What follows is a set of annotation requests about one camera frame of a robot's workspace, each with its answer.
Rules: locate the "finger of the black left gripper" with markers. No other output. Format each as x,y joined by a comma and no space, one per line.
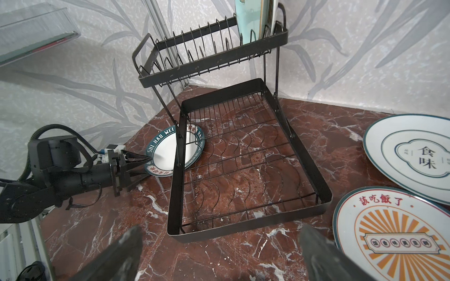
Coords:
133,179
135,159

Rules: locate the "white plate dark lettered rim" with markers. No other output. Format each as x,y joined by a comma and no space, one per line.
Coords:
162,150

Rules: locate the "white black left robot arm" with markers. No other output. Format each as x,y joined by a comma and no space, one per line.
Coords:
62,164

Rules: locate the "clear plastic wall bin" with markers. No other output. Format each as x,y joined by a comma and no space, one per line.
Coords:
30,30

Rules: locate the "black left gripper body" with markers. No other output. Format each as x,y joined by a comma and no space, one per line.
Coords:
118,170

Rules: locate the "white plate green emblem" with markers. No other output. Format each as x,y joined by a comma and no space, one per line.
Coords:
412,150

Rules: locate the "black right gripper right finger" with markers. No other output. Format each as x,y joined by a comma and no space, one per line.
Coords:
324,261

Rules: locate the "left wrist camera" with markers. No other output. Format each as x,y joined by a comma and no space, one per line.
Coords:
103,155

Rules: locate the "orange sunburst plate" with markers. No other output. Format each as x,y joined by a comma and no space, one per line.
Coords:
394,235
272,16

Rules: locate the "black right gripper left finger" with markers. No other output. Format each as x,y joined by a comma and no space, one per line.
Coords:
119,262

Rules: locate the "mint green flower plate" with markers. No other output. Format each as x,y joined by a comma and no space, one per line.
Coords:
251,16

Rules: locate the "black wire dish rack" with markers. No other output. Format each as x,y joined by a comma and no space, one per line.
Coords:
254,170

